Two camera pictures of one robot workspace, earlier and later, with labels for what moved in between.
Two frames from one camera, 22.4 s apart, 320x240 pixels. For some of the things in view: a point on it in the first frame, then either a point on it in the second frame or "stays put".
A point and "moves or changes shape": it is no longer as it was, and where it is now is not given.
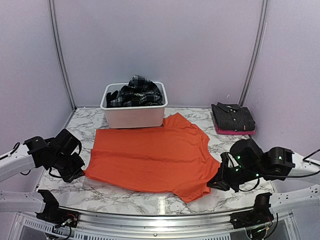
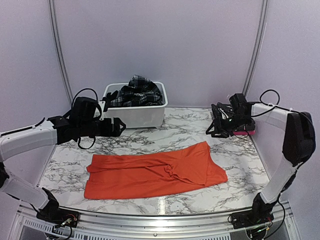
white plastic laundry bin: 133,117 stays put
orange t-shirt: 175,158 moves or changes shape
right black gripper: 221,184 -> 218,129
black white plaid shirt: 140,92 stays put
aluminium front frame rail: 153,225 stays put
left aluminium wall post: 54,24 stays put
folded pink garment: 233,132 stays put
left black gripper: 78,172 -> 113,131
